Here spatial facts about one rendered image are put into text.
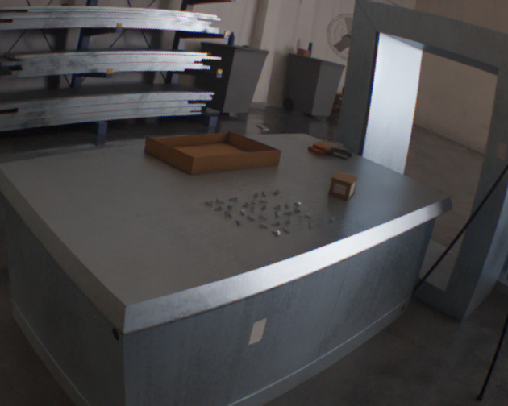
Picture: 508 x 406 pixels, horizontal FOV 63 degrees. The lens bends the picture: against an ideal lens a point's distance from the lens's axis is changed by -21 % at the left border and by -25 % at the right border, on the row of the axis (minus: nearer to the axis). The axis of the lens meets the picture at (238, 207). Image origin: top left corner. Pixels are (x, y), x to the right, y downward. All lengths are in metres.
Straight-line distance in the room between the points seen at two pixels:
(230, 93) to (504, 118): 4.54
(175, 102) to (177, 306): 4.50
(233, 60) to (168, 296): 5.30
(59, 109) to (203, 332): 3.76
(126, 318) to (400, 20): 2.20
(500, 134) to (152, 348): 1.88
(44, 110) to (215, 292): 3.79
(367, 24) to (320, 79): 4.73
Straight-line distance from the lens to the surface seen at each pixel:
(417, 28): 2.64
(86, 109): 4.88
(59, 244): 1.18
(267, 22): 7.37
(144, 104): 5.21
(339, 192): 1.77
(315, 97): 7.52
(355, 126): 2.83
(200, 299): 1.05
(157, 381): 1.22
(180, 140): 2.03
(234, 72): 6.23
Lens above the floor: 1.16
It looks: 20 degrees down
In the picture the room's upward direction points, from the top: 10 degrees clockwise
